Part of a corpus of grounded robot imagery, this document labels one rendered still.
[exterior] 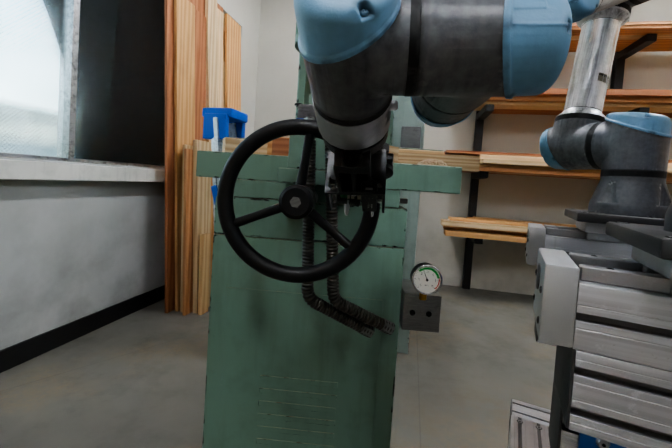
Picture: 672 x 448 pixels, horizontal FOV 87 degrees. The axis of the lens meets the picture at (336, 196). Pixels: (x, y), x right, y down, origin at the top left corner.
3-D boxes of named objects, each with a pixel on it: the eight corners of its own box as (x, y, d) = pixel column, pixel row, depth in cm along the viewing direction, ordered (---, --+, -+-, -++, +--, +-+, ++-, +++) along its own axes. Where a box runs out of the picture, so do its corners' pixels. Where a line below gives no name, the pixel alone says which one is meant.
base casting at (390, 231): (211, 233, 82) (213, 194, 82) (270, 212, 139) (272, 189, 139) (406, 248, 80) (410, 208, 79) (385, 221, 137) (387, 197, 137)
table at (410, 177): (172, 175, 72) (174, 145, 72) (227, 177, 103) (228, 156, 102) (476, 195, 69) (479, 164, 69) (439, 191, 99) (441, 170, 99)
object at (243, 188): (223, 195, 81) (224, 178, 81) (250, 193, 102) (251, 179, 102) (399, 208, 79) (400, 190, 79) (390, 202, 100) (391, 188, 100)
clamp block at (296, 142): (285, 167, 71) (288, 122, 70) (296, 170, 84) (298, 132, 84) (359, 172, 70) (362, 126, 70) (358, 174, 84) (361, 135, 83)
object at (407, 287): (401, 330, 76) (404, 293, 76) (395, 309, 89) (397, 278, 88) (441, 333, 76) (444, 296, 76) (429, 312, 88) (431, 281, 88)
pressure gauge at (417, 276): (410, 302, 73) (413, 263, 73) (407, 296, 77) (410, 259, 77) (440, 305, 73) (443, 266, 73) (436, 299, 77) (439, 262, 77)
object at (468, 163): (269, 158, 96) (270, 143, 96) (271, 158, 98) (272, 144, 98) (479, 171, 93) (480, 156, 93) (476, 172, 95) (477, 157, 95)
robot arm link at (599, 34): (585, 163, 84) (633, -58, 85) (529, 164, 97) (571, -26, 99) (616, 175, 88) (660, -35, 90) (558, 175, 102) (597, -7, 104)
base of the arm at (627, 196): (659, 216, 85) (663, 174, 84) (686, 220, 71) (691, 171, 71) (582, 210, 91) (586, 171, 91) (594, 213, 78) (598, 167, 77)
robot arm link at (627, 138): (648, 169, 73) (655, 103, 72) (581, 169, 85) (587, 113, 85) (680, 173, 78) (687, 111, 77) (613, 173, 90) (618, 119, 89)
